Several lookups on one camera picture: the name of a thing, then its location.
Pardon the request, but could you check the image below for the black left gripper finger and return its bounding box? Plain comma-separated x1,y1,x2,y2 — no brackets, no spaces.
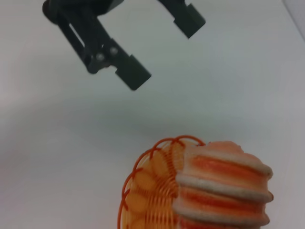
157,0,206,39

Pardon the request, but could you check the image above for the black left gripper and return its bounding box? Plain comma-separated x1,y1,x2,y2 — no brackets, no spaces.
42,0,152,91

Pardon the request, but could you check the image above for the orange wire basket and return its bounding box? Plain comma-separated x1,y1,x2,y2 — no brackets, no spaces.
118,135,207,229

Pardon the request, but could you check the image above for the orange cream striped bread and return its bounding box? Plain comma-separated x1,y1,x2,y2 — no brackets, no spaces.
173,140,274,229

